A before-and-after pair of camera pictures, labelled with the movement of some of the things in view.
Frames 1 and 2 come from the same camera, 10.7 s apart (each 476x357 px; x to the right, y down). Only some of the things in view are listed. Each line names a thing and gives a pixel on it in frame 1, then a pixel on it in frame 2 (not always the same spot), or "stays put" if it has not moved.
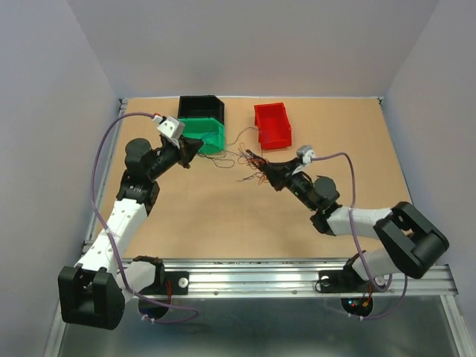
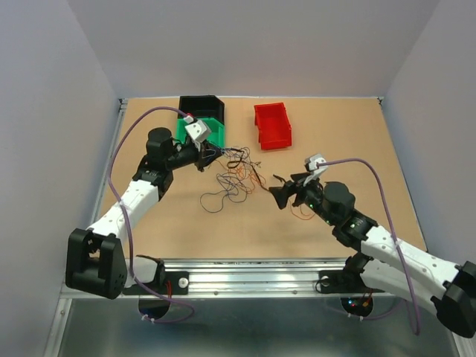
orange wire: (262, 177) to (250, 179)
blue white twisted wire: (240, 133) to (224, 151)
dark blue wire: (228, 152) to (236, 184)
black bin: (201, 106) stays put
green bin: (207, 130) stays put
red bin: (274, 126) stays put
